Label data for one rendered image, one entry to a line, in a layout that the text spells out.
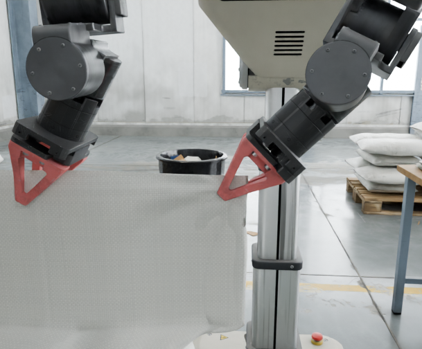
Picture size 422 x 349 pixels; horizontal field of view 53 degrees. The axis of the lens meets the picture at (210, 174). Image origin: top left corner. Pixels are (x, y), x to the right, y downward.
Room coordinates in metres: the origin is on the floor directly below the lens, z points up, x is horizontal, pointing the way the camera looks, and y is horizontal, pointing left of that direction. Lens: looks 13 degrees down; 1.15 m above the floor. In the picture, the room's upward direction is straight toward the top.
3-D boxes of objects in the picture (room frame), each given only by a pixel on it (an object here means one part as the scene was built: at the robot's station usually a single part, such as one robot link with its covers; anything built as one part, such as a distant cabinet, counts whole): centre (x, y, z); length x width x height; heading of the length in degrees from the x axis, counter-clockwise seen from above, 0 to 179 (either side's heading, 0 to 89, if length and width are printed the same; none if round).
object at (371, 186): (3.86, -1.63, 0.20); 0.66 x 0.42 x 0.13; 172
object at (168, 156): (2.79, 0.13, 0.32); 0.51 x 0.48 x 0.65; 175
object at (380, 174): (3.60, -1.64, 0.33); 0.66 x 0.43 x 0.13; 85
